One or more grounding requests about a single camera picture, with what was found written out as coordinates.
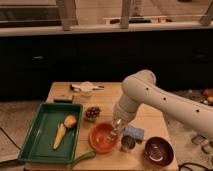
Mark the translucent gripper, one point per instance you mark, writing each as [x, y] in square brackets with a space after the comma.
[118, 126]

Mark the green toy pepper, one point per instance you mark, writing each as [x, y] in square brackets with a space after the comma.
[86, 156]

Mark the toy yellow corn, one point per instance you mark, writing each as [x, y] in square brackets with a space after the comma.
[59, 136]

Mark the small metal cup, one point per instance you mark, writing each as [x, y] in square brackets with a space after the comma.
[127, 143]

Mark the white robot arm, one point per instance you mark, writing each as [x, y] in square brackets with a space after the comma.
[141, 88]

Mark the dark purple bowl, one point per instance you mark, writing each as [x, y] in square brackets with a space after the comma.
[158, 151]

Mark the red bowl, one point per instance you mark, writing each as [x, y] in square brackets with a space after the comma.
[99, 138]

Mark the toy peach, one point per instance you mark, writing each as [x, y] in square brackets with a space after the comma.
[70, 121]

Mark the bunch of toy grapes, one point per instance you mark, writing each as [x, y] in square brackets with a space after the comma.
[92, 113]

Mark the green plastic tray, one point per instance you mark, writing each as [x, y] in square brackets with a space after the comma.
[38, 144]

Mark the white citrus juicer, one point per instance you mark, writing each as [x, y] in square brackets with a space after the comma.
[85, 87]

